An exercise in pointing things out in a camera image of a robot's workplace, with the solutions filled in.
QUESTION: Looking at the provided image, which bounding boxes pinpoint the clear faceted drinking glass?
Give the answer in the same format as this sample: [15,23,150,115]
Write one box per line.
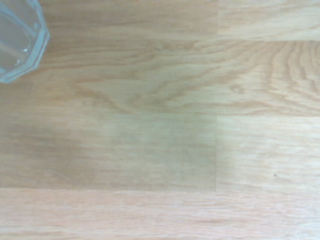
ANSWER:
[0,0,51,84]

